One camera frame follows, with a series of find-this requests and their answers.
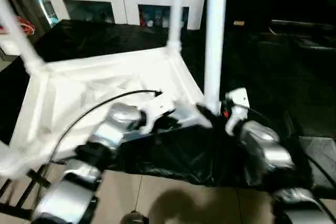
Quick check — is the black work mat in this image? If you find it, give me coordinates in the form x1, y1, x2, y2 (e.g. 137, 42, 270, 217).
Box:
0, 20, 336, 190

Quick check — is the white plastic table top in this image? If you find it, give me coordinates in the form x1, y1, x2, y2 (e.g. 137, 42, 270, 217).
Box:
0, 46, 214, 178

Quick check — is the red cable bundle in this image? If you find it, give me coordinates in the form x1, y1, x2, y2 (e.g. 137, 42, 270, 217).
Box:
16, 17, 37, 36

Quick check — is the black folding table frame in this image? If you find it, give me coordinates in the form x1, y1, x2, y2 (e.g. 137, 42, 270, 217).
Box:
0, 165, 54, 220

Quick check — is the black flat bar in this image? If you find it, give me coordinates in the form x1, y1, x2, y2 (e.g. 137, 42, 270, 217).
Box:
270, 19, 336, 34

